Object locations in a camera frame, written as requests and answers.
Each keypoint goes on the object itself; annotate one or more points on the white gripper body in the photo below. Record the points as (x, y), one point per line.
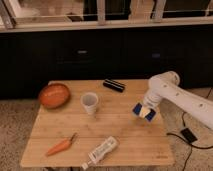
(151, 100)

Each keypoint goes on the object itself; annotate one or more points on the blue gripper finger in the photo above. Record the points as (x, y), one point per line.
(150, 116)
(137, 109)

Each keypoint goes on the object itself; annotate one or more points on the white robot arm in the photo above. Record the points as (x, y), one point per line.
(166, 86)

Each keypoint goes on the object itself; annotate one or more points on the white ceramic cup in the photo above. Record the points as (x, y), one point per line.
(90, 101)

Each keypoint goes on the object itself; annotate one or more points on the black rectangular box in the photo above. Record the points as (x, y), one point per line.
(114, 85)

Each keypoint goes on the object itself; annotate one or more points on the black power adapter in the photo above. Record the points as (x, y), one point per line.
(188, 135)

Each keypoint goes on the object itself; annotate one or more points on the wooden table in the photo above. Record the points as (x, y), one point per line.
(140, 142)

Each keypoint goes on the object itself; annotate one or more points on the clear plastic bottle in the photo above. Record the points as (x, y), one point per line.
(96, 155)

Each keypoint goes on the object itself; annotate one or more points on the orange carrot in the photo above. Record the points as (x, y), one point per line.
(63, 145)

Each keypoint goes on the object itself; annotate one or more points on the orange bowl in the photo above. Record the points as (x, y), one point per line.
(54, 95)

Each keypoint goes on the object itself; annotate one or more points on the dark cabinet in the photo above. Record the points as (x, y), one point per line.
(29, 60)

